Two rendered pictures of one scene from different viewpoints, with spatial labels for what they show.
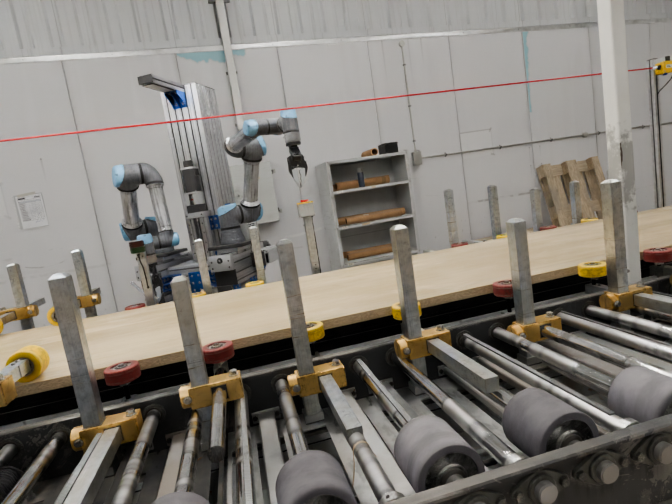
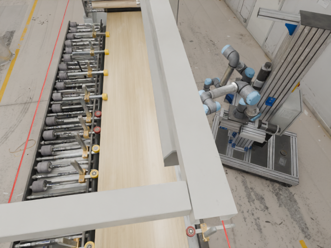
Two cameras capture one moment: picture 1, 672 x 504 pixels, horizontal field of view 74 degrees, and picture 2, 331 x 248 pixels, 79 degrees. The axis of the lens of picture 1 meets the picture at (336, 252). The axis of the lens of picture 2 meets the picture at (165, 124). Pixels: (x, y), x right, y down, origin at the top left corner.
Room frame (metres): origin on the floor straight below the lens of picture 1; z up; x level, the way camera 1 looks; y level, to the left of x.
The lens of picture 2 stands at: (1.92, -0.87, 2.80)
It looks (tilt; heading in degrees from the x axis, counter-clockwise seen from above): 54 degrees down; 92
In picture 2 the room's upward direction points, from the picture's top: 3 degrees clockwise
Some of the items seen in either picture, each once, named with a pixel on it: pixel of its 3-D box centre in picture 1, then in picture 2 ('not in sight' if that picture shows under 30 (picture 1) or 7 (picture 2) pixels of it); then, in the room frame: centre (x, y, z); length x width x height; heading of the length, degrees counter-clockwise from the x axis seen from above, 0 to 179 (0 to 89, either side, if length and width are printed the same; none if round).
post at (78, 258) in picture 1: (88, 303); not in sight; (1.93, 1.10, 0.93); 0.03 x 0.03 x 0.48; 12
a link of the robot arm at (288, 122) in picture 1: (289, 121); (202, 111); (2.16, 0.12, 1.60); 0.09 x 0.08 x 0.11; 31
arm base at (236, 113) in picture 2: (231, 234); (240, 110); (2.69, 0.60, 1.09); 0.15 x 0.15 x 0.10
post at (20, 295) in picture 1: (26, 318); not in sight; (1.88, 1.34, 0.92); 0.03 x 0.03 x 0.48; 12
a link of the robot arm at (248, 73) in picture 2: (155, 226); (248, 74); (2.81, 1.09, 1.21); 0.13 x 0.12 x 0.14; 119
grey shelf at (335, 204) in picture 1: (370, 231); not in sight; (4.81, -0.41, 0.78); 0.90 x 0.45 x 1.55; 105
